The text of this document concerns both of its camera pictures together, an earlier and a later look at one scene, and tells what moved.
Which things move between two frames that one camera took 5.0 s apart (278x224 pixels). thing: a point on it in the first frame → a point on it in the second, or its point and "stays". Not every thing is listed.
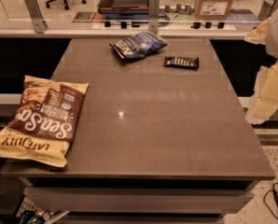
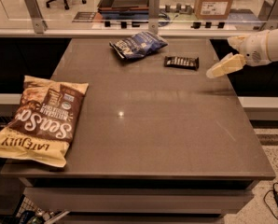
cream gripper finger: x=271 y=91 → x=231 y=63
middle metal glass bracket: x=153 y=12 stays
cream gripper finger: x=257 y=35 → x=238 y=42
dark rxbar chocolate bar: x=187 y=63 stays
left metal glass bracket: x=40 y=25 stays
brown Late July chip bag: x=45 y=123 stays
